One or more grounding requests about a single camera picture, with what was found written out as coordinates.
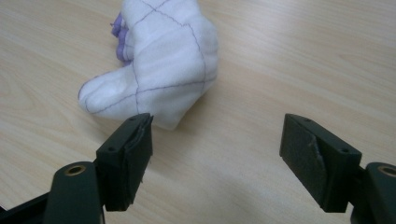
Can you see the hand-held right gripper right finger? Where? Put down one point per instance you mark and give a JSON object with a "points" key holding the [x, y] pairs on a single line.
{"points": [[320, 165]]}

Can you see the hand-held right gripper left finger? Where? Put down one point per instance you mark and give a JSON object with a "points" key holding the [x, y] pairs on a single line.
{"points": [[124, 168]]}

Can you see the white quilted cloth purple trim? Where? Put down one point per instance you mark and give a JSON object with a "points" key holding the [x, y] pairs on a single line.
{"points": [[168, 65]]}

